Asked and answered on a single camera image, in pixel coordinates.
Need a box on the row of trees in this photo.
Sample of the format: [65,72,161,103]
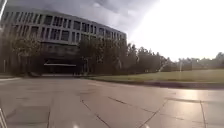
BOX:
[0,32,224,77]

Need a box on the large curved grey building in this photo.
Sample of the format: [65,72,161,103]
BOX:
[0,6,129,76]

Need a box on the wide grass lawn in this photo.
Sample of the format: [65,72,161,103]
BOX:
[89,68,224,85]

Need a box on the grey paved road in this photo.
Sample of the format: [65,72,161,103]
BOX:
[0,76,224,128]

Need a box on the dark kerb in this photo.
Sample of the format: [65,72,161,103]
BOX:
[90,77,224,90]

